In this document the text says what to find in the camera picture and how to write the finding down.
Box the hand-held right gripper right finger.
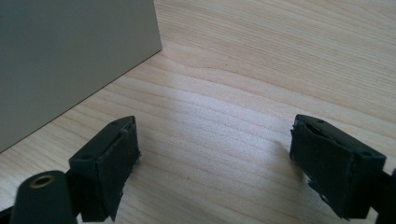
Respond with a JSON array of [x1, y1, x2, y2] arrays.
[[289, 114, 388, 220]]

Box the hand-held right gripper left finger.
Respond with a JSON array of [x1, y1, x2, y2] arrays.
[[66, 115, 142, 223]]

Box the grey metal expandable rack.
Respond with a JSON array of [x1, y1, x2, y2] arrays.
[[0, 0, 163, 154]]

